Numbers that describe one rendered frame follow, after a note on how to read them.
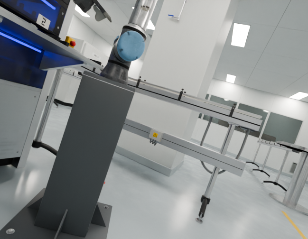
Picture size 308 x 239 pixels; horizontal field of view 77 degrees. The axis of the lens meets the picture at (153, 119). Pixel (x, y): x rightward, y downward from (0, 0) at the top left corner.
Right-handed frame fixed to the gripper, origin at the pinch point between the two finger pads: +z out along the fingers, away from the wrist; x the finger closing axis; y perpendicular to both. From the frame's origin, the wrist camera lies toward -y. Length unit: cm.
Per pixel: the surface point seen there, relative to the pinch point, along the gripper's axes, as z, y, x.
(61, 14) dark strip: -14, 24, -58
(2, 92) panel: -8, 76, -22
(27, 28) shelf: -18.8, 27.7, 7.5
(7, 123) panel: 5, 92, -20
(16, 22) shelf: -22.2, 27.9, 10.3
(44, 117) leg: 27, 96, -56
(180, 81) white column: 121, -17, -111
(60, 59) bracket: 2, 41, -34
